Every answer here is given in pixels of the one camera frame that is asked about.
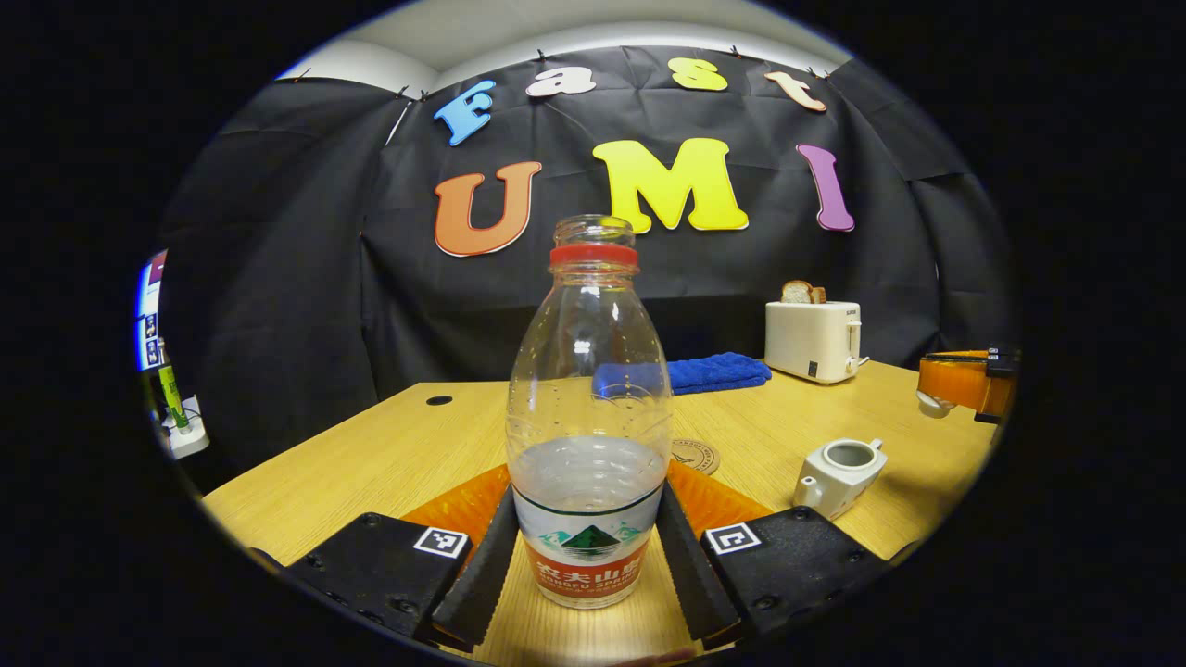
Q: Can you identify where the blue folded towel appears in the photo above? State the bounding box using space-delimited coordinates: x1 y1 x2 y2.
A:
667 351 773 397

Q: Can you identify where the green label bottle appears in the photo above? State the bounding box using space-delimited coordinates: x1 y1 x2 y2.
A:
156 339 192 434

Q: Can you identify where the computer monitor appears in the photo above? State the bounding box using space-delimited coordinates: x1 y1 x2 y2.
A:
136 250 170 373

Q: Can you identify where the black backdrop cloth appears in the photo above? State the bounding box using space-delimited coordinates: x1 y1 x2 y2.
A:
153 44 1020 487

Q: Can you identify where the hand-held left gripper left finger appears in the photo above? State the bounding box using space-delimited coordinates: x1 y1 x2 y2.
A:
248 461 520 651

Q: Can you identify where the white toaster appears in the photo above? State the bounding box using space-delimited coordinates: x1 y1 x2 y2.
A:
764 300 870 385

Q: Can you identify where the white ceramic teacup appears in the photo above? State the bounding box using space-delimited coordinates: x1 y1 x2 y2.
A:
792 438 889 522

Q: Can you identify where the clear plastic water bottle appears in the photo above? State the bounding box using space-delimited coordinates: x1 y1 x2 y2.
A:
505 214 675 610

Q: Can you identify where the round wooden coaster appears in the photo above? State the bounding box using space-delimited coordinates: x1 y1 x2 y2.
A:
670 438 721 476

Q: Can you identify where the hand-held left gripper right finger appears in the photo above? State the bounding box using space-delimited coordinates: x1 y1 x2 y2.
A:
653 460 895 651

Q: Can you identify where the small white side table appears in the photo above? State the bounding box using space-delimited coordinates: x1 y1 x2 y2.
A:
162 396 211 460

